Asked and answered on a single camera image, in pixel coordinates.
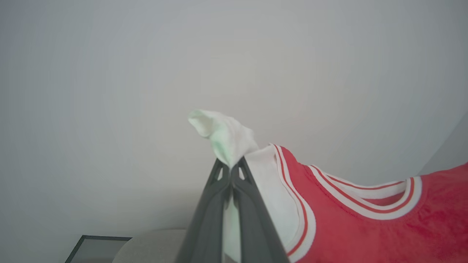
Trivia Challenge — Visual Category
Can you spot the dark glass panel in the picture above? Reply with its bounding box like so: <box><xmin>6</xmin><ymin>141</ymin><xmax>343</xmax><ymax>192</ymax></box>
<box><xmin>65</xmin><ymin>235</ymin><xmax>132</xmax><ymax>263</ymax></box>

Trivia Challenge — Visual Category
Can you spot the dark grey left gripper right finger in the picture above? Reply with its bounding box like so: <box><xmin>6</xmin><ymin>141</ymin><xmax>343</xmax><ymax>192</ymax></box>
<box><xmin>231</xmin><ymin>157</ymin><xmax>290</xmax><ymax>263</ymax></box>

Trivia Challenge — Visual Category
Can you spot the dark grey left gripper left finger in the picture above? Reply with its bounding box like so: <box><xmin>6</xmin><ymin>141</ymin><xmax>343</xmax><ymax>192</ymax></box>
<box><xmin>175</xmin><ymin>158</ymin><xmax>232</xmax><ymax>263</ymax></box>

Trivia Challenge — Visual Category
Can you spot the red jersey with white trim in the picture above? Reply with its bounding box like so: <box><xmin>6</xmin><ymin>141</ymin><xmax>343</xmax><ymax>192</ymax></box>
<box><xmin>188</xmin><ymin>109</ymin><xmax>468</xmax><ymax>263</ymax></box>

